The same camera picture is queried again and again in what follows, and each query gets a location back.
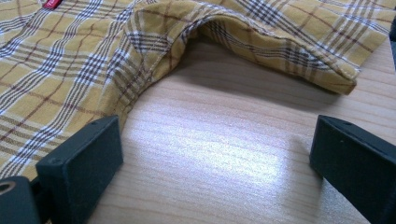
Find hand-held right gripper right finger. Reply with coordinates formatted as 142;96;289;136
308;114;396;224

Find yellow plaid shirt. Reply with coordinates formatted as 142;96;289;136
0;0;396;181

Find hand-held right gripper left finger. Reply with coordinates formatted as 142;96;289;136
35;114;124;224

